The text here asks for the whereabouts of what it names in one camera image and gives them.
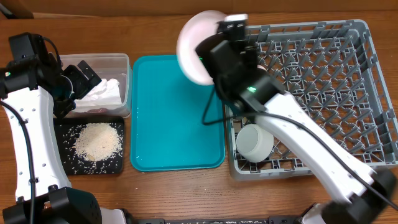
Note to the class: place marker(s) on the teal plastic tray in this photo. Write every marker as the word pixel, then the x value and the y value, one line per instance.
pixel 166 128

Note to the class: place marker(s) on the grey dishwasher rack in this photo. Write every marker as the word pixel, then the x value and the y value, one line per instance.
pixel 333 71

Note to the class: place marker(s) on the white napkin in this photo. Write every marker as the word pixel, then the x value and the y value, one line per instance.
pixel 104 94

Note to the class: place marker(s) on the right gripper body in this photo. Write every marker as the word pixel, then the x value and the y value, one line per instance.
pixel 250 52

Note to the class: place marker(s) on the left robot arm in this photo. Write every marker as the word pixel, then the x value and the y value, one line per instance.
pixel 33 93

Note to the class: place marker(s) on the pink small plate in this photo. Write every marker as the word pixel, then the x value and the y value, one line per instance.
pixel 261 67

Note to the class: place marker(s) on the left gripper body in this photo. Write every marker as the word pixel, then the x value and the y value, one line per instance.
pixel 63 94

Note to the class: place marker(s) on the red snack wrapper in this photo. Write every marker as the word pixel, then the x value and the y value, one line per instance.
pixel 99 110

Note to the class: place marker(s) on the pink large plate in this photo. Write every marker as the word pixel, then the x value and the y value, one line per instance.
pixel 197 29

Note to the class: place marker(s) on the cardboard backdrop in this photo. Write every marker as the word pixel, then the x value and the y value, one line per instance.
pixel 103 8

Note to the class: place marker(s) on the clear plastic bin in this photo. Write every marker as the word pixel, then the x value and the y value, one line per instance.
pixel 106 66

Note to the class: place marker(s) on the rice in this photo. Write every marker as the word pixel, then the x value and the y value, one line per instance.
pixel 97 142

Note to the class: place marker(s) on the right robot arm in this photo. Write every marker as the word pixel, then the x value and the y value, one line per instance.
pixel 358 192

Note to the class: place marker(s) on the black plastic tray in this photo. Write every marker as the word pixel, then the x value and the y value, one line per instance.
pixel 67 131

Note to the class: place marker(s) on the grey bowl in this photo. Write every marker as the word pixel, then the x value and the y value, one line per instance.
pixel 254 143

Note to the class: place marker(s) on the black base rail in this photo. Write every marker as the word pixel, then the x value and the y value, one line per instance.
pixel 284 219

